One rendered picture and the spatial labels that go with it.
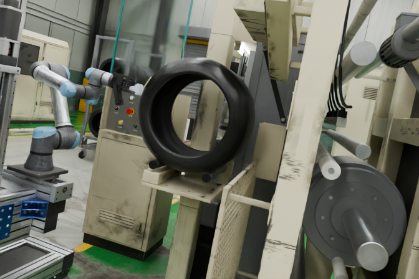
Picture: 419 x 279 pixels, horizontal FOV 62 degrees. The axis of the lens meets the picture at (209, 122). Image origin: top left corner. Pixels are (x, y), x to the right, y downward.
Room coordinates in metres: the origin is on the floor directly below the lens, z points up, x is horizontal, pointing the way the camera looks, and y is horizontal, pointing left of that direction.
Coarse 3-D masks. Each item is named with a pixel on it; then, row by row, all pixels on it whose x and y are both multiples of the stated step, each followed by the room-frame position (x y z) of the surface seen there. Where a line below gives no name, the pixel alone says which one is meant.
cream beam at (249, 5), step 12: (240, 0) 1.39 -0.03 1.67; (252, 0) 1.37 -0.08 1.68; (300, 0) 1.40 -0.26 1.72; (240, 12) 1.43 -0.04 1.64; (252, 12) 1.40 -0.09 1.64; (264, 12) 1.36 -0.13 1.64; (252, 24) 1.59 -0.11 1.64; (264, 24) 1.55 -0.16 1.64; (300, 24) 1.73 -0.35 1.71; (252, 36) 1.85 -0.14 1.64; (264, 36) 1.79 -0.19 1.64
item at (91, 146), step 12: (96, 36) 5.30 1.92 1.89; (96, 48) 5.29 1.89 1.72; (96, 60) 5.33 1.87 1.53; (108, 60) 5.35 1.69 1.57; (108, 72) 5.66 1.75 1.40; (84, 120) 5.31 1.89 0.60; (96, 120) 5.63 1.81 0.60; (84, 132) 5.32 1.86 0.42; (96, 132) 5.34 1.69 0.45; (84, 144) 5.38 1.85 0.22; (96, 144) 5.61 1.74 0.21; (84, 156) 5.37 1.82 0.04
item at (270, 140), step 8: (264, 128) 1.88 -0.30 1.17; (272, 128) 1.87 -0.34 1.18; (280, 128) 1.86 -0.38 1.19; (264, 136) 1.88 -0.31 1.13; (272, 136) 1.87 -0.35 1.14; (280, 136) 1.86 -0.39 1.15; (256, 144) 1.89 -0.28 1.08; (264, 144) 1.88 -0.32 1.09; (272, 144) 1.87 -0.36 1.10; (280, 144) 1.86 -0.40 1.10; (256, 152) 1.89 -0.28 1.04; (264, 152) 1.88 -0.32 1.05; (272, 152) 1.87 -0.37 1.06; (280, 152) 1.86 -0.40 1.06; (264, 160) 1.87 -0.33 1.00; (272, 160) 1.86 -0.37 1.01; (280, 160) 1.85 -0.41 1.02; (256, 168) 1.88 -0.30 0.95; (264, 168) 1.87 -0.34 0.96; (272, 168) 1.86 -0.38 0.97; (256, 176) 1.88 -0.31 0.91; (264, 176) 1.87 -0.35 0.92; (272, 176) 1.86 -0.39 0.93
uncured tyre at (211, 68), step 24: (168, 72) 1.70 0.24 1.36; (192, 72) 1.66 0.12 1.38; (216, 72) 1.64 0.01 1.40; (144, 96) 1.72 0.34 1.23; (168, 96) 1.98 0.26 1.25; (240, 96) 1.62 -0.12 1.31; (144, 120) 1.72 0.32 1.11; (168, 120) 1.98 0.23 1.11; (240, 120) 1.61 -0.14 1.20; (168, 144) 1.94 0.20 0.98; (240, 144) 1.63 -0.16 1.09; (192, 168) 1.66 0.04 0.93; (216, 168) 1.68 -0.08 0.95
